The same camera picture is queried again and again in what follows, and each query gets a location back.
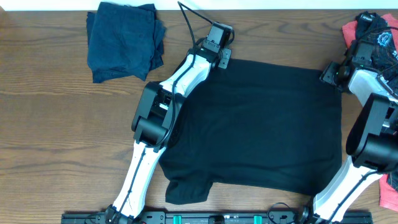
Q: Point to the folded dark blue garment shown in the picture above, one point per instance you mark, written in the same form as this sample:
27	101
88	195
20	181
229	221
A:
124	41

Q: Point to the red garment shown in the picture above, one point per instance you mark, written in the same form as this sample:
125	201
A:
388	194

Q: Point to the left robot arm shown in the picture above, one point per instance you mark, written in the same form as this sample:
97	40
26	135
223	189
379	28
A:
154	121

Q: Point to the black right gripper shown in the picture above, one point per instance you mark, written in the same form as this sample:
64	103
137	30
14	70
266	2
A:
327	75

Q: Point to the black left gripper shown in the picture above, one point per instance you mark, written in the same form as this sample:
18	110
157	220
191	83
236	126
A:
225	59

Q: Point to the plain black t-shirt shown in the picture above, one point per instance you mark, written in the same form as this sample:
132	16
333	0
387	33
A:
255	124

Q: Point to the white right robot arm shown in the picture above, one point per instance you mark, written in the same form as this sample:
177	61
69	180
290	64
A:
371	145

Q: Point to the black patterned jersey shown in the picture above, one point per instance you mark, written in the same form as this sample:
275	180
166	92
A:
373	28

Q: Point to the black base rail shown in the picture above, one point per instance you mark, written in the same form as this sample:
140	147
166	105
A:
283	217

